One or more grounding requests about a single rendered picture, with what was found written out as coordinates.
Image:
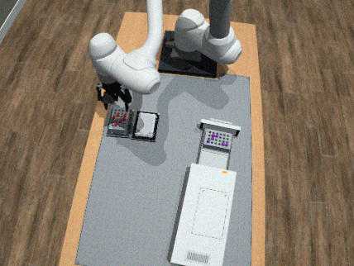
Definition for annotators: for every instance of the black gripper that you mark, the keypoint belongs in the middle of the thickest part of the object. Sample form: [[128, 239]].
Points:
[[117, 87]]

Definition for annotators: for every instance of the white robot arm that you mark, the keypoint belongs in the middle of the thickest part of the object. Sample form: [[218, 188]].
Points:
[[136, 71]]

